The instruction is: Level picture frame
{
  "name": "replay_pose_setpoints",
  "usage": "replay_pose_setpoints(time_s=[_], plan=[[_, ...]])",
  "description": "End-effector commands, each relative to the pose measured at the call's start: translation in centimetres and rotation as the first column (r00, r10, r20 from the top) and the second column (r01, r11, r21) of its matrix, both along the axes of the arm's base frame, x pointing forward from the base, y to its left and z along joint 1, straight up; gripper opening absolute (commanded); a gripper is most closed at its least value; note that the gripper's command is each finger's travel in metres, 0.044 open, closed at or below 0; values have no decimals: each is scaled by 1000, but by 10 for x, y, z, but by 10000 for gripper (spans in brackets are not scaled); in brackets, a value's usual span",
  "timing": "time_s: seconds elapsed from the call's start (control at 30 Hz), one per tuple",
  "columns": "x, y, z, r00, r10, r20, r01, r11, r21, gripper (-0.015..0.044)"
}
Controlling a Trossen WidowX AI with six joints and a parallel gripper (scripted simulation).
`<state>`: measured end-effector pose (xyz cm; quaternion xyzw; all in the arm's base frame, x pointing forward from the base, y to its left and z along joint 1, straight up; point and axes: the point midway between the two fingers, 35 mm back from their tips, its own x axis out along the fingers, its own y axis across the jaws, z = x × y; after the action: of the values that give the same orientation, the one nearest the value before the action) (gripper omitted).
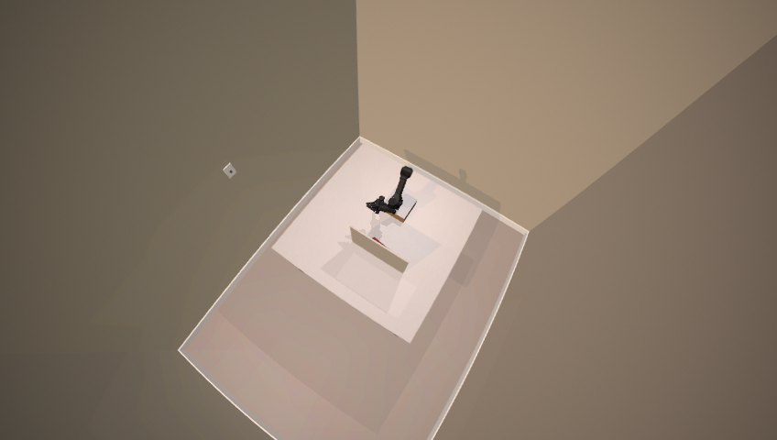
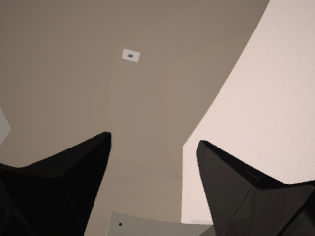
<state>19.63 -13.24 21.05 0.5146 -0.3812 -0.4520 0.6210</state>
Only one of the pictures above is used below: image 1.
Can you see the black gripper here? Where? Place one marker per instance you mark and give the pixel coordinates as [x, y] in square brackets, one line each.
[377, 206]

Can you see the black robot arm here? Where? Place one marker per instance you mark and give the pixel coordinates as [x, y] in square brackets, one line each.
[395, 202]

